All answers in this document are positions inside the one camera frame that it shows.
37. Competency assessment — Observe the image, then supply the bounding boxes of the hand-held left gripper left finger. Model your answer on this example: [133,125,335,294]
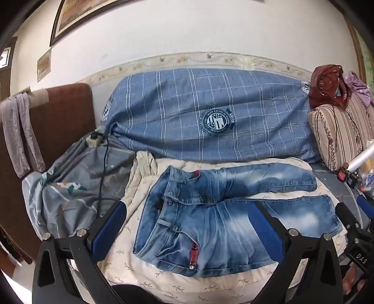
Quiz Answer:
[32,200,127,304]

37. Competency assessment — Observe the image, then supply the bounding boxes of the clear plastic bag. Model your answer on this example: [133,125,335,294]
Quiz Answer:
[356,164,374,193]

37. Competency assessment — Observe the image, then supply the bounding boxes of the framed horse painting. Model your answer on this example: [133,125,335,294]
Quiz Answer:
[50,0,129,47]

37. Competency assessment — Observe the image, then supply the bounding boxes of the grey hanging cloth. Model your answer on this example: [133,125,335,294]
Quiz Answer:
[1,93,47,179]

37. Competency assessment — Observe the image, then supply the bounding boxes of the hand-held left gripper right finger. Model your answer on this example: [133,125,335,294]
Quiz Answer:
[247,202,342,304]

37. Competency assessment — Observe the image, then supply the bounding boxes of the blue plaid cover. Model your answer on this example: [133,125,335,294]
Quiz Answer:
[99,68,322,164]

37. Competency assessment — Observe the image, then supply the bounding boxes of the black power cable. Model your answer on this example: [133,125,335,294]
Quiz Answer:
[95,134,123,211]

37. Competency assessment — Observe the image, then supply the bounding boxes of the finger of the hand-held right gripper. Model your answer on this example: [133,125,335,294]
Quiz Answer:
[357,195,374,219]
[335,202,362,234]

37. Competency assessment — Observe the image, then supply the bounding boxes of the wooden door with glass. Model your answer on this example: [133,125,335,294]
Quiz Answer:
[0,36,18,101]

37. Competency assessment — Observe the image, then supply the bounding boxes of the red-brown plastic bag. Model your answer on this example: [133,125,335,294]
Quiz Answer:
[309,64,352,110]

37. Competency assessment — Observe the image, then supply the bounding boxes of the striped beige pillow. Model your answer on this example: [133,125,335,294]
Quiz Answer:
[308,92,374,171]

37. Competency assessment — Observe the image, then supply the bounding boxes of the blue denim pants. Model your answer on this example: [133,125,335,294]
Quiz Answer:
[133,162,344,278]

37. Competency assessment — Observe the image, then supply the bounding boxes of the purple cloth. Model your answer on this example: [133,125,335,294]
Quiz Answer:
[343,70,374,106]

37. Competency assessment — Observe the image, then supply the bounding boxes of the wooden door frame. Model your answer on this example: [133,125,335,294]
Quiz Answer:
[346,18,374,88]

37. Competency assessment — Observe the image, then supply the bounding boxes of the beige tape patch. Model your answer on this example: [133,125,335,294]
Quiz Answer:
[29,88,50,106]

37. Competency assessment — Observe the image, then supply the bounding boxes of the person's right hand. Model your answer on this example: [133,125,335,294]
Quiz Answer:
[342,261,367,296]

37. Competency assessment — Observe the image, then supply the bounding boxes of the cream floral blanket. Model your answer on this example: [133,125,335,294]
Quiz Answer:
[70,150,348,304]

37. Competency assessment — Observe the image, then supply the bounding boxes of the small wall picture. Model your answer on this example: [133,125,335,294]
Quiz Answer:
[37,48,52,82]

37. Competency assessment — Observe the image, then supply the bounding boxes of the thin black cord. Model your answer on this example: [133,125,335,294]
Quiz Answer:
[330,104,341,147]

